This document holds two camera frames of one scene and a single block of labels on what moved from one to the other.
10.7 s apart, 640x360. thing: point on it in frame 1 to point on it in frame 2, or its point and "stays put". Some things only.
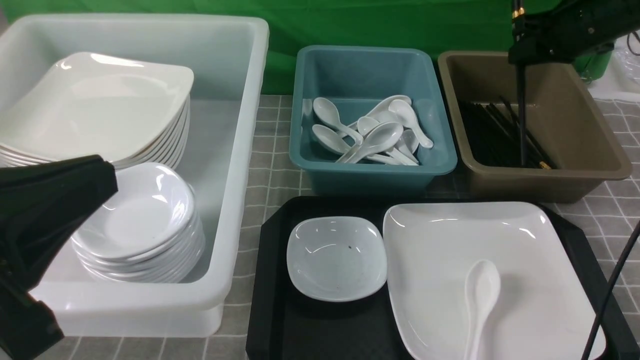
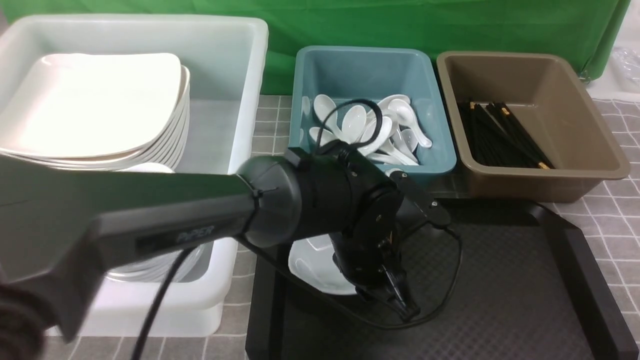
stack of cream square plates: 128,112 stays put
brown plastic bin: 563,114 stays put
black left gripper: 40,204 to 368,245
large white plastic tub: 227,56 stays put
